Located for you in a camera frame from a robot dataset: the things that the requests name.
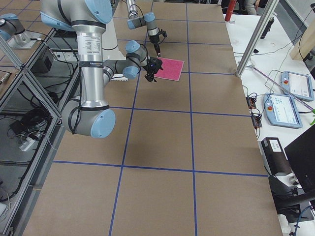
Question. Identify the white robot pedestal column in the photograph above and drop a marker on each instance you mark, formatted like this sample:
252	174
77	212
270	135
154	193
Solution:
112	37

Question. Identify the blue teach pendant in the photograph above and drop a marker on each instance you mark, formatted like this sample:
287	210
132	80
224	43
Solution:
298	84
281	111

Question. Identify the red fire extinguisher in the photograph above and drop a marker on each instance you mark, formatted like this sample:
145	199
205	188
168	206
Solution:
230	10

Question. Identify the lower blue teach pendant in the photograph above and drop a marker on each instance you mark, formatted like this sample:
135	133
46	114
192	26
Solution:
281	111

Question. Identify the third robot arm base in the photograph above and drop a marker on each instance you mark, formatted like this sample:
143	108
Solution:
12	30

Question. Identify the pink square towel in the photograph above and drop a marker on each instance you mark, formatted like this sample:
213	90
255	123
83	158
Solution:
172	69

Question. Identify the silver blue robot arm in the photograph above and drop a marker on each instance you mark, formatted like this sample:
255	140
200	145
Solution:
89	113
137	19

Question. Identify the white power strip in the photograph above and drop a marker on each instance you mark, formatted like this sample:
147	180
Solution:
27	144

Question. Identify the upper blue teach pendant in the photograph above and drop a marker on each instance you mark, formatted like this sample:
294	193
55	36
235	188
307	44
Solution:
298	84

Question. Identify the black box with label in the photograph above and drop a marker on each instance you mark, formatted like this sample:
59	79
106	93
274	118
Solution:
275	157

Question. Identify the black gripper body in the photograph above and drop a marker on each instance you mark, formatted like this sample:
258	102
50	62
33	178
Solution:
154	41
150	69

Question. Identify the small circuit board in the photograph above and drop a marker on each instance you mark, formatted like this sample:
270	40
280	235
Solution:
255	113

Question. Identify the black monitor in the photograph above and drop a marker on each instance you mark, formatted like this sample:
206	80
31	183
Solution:
301	156

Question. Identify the brown paper table cover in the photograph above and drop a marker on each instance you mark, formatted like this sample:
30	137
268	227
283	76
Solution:
183	159

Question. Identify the aluminium frame post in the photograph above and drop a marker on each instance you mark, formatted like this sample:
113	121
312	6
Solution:
261	25

